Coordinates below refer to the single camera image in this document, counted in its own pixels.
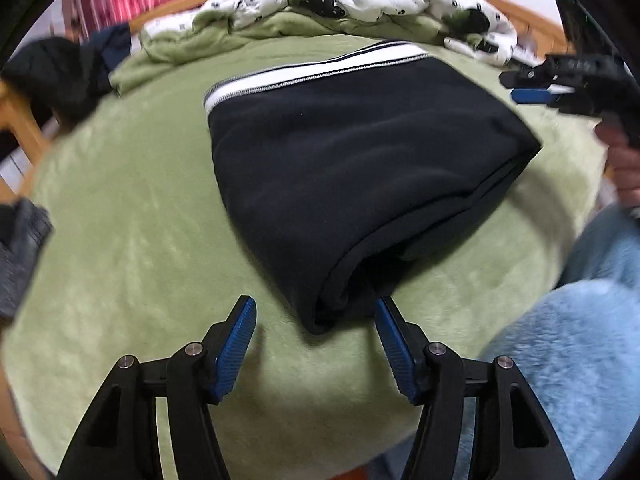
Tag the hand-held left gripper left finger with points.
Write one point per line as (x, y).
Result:
(232, 355)

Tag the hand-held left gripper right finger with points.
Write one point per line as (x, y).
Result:
(397, 355)

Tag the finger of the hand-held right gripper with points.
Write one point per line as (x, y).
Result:
(530, 95)
(525, 76)

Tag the black pants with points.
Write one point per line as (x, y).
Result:
(350, 160)

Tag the person's right hand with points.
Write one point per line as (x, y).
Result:
(625, 170)

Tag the green fleece blanket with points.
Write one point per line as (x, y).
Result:
(125, 260)

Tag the light blue fleece clothing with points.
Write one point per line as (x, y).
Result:
(560, 360)

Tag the grey garment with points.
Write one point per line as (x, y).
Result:
(25, 245)

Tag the pile of dark clothes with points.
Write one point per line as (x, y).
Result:
(55, 75)

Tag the wooden bed frame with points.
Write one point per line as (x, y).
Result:
(25, 130)

